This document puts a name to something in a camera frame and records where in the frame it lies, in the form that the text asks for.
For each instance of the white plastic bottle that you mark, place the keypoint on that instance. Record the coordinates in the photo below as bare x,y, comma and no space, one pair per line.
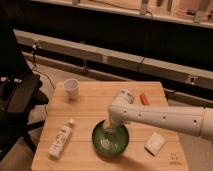
59,143

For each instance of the cream gripper tool tip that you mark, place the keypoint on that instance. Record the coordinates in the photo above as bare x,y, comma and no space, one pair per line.
107,124

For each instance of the wooden table board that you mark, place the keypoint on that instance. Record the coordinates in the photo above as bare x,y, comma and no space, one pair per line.
87,111

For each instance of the black office chair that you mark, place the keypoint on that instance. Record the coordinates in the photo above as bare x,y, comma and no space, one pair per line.
19,93

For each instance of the green ceramic bowl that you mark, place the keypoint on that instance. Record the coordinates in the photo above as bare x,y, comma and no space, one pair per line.
110,142

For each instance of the orange carrot toy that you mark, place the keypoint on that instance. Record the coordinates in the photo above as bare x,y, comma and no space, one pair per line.
144,99

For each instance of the white paper cup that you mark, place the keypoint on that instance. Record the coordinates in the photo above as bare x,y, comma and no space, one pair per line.
71,87

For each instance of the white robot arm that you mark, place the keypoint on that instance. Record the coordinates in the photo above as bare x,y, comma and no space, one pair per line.
195,121

